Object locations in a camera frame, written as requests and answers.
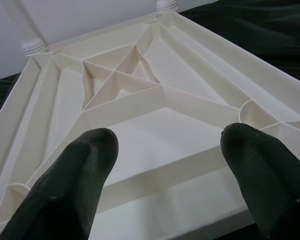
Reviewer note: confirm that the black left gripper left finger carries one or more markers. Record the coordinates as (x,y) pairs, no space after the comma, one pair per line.
(65,195)

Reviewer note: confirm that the white plastic table leg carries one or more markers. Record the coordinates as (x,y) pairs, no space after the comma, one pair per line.
(34,47)
(166,5)

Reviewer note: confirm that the black cloth table cover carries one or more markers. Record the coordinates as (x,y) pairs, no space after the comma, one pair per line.
(252,32)

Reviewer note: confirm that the white plastic children table top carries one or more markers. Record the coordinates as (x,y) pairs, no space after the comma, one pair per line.
(165,125)

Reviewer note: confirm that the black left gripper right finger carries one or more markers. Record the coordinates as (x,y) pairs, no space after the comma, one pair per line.
(272,187)

